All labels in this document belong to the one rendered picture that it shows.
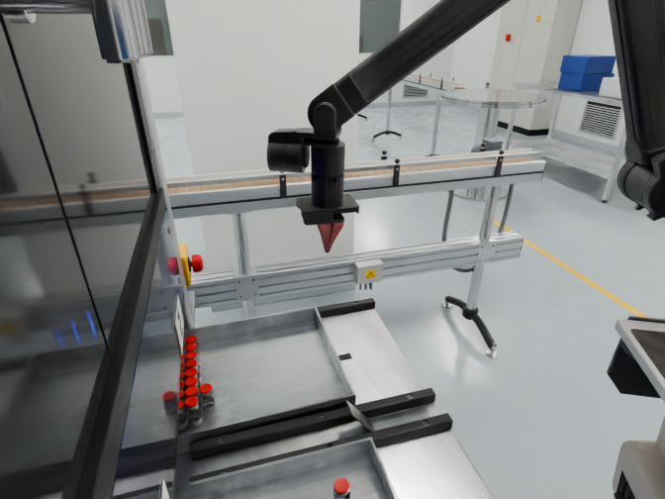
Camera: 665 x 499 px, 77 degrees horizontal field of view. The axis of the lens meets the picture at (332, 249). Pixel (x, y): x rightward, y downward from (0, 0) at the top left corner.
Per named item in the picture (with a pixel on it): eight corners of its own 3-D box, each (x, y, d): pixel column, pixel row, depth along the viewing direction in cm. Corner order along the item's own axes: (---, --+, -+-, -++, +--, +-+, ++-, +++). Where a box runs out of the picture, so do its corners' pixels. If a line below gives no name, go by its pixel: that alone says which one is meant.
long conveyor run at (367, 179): (73, 231, 141) (59, 187, 134) (84, 214, 155) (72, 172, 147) (543, 181, 188) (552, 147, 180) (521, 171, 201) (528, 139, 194)
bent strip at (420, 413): (351, 442, 65) (351, 415, 62) (345, 426, 67) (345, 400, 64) (432, 421, 68) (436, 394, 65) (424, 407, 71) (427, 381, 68)
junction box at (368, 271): (357, 285, 183) (357, 267, 179) (353, 279, 187) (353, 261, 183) (382, 281, 186) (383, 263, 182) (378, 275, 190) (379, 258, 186)
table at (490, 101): (459, 213, 373) (476, 104, 329) (413, 180, 453) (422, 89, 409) (547, 202, 395) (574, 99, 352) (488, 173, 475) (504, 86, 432)
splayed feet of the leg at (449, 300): (487, 360, 206) (493, 338, 200) (437, 304, 249) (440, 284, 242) (502, 357, 208) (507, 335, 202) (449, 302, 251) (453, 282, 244)
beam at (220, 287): (187, 310, 171) (182, 285, 166) (187, 299, 178) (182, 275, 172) (519, 257, 210) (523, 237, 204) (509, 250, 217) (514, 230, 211)
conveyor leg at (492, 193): (466, 324, 220) (492, 184, 184) (457, 314, 228) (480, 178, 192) (481, 321, 222) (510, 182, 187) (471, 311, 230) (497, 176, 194)
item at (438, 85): (465, 96, 433) (467, 79, 426) (452, 96, 430) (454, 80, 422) (354, 68, 740) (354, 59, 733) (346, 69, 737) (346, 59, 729)
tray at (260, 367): (138, 463, 61) (133, 448, 60) (151, 349, 84) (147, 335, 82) (355, 410, 70) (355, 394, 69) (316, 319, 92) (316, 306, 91)
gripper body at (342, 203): (296, 207, 76) (294, 167, 73) (348, 202, 79) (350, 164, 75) (303, 222, 71) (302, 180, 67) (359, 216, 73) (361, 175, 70)
